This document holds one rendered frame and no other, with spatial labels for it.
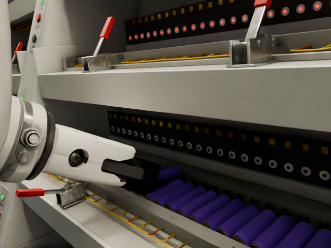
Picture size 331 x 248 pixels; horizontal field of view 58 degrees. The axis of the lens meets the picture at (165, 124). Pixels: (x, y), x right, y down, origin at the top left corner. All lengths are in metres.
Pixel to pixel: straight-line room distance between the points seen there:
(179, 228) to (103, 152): 0.11
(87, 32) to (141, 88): 0.35
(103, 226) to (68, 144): 0.14
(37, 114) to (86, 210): 0.19
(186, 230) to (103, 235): 0.11
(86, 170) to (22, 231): 0.38
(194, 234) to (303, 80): 0.18
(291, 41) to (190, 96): 0.11
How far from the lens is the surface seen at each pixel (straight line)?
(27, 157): 0.30
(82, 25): 0.68
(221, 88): 0.27
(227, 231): 0.34
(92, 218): 0.43
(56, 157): 0.31
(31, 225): 0.68
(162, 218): 0.35
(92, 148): 0.32
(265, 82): 0.24
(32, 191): 0.45
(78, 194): 0.48
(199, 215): 0.36
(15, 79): 0.77
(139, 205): 0.38
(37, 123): 0.30
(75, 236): 0.44
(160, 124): 0.52
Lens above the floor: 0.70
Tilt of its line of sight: 1 degrees up
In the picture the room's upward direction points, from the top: 11 degrees clockwise
